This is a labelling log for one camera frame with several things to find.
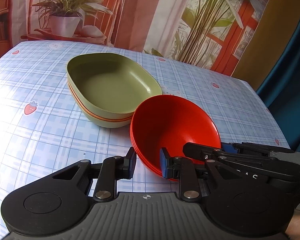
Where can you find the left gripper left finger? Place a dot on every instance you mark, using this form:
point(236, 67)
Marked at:
point(113, 169)

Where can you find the blue curtain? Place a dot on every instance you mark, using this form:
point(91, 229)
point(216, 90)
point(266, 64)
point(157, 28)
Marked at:
point(280, 91)

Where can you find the red bowl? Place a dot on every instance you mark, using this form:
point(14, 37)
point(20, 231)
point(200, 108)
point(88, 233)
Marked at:
point(148, 150)
point(174, 117)

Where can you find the blue plaid tablecloth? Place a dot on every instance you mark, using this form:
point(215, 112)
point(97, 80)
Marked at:
point(42, 130)

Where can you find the green dish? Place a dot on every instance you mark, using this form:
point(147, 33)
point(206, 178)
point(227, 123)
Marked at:
point(112, 82)
point(98, 120)

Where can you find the person right hand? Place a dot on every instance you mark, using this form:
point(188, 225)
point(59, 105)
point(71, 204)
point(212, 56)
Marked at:
point(293, 230)

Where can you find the red bowl front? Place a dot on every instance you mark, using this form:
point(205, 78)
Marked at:
point(174, 117)

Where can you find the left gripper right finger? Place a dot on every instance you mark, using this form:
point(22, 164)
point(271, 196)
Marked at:
point(181, 169)

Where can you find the printed room backdrop cloth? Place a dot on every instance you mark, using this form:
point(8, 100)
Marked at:
point(210, 34)

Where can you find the orange dish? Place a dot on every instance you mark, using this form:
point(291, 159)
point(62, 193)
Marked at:
point(98, 111)

